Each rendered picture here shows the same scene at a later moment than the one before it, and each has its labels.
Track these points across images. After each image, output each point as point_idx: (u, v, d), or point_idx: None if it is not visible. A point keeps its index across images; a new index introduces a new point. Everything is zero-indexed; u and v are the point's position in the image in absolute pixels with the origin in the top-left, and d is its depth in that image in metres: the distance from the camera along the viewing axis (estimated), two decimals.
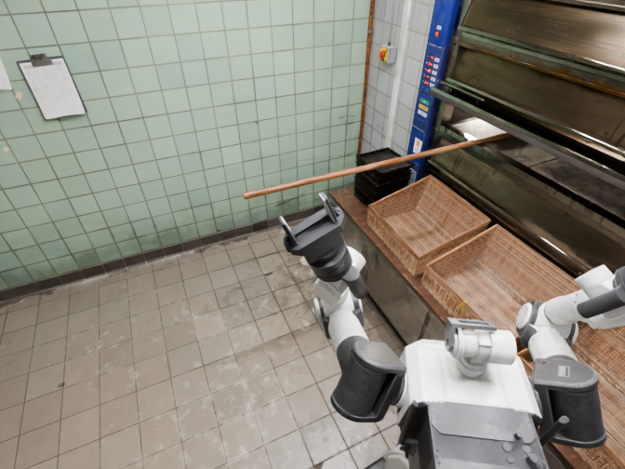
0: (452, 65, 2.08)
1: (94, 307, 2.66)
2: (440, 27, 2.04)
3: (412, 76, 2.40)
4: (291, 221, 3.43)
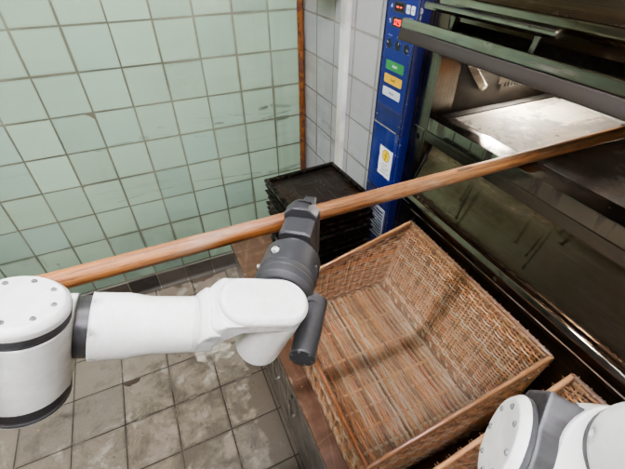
0: None
1: None
2: None
3: (372, 18, 1.14)
4: (200, 273, 2.17)
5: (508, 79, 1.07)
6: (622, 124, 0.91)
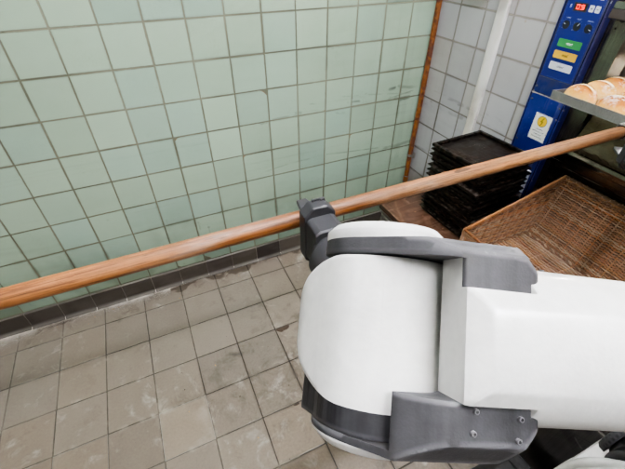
0: None
1: (1, 391, 1.64)
2: None
3: (539, 5, 1.37)
4: None
5: None
6: (618, 125, 0.92)
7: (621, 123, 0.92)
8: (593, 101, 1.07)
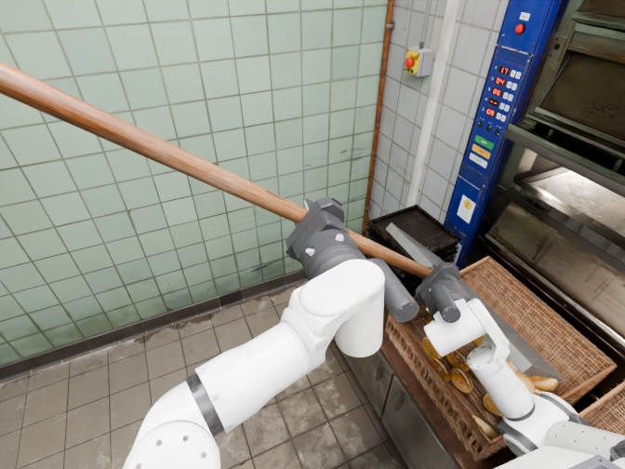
0: (546, 86, 1.15)
1: None
2: (526, 16, 1.11)
3: (461, 100, 1.47)
4: (275, 288, 2.50)
5: None
6: (429, 267, 0.93)
7: (432, 267, 0.93)
8: None
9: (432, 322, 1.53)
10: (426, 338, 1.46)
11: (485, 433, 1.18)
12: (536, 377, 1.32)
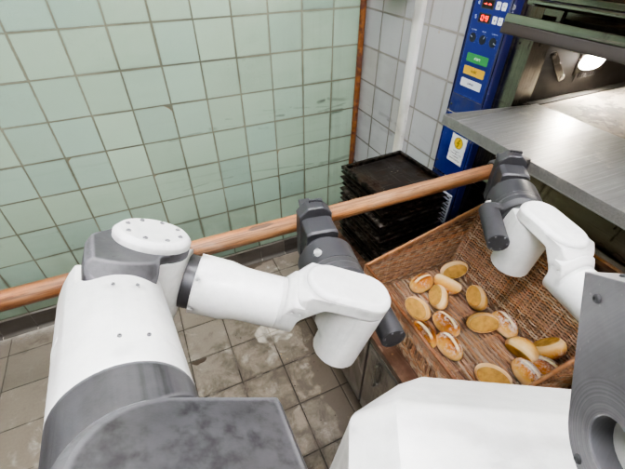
0: None
1: None
2: None
3: (450, 14, 1.23)
4: (249, 261, 2.26)
5: (581, 71, 1.15)
6: (489, 162, 0.78)
7: (494, 160, 0.78)
8: (433, 276, 1.32)
9: (417, 282, 1.29)
10: (410, 297, 1.23)
11: None
12: (540, 341, 1.08)
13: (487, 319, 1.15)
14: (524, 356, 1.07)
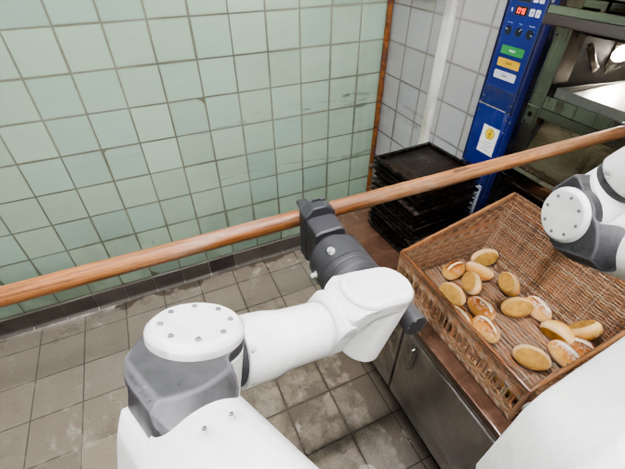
0: None
1: None
2: None
3: (484, 7, 1.26)
4: (271, 253, 2.29)
5: (613, 62, 1.19)
6: (622, 124, 0.91)
7: None
8: (466, 264, 1.36)
9: (449, 269, 1.32)
10: (445, 283, 1.26)
11: None
12: (576, 324, 1.12)
13: (522, 303, 1.19)
14: (560, 339, 1.10)
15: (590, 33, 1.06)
